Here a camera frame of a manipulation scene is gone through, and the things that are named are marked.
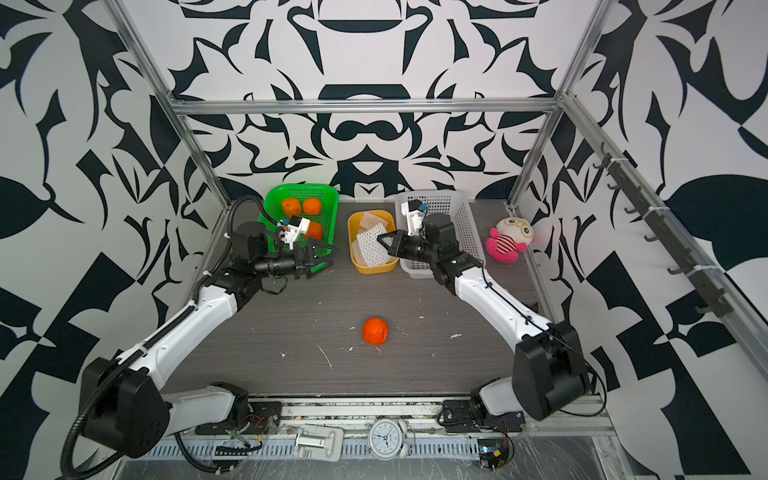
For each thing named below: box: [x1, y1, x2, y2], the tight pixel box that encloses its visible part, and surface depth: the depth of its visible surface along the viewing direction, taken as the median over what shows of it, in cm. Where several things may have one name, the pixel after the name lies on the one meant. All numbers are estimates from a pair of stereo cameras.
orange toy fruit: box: [282, 197, 302, 217], surface depth 114 cm
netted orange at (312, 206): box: [303, 198, 322, 216], surface depth 114 cm
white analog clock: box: [364, 418, 409, 461], surface depth 70 cm
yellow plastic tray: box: [348, 209, 399, 275], surface depth 98 cm
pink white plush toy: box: [486, 217, 536, 263], surface depth 104 cm
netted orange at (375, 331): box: [362, 317, 389, 346], surface depth 85 cm
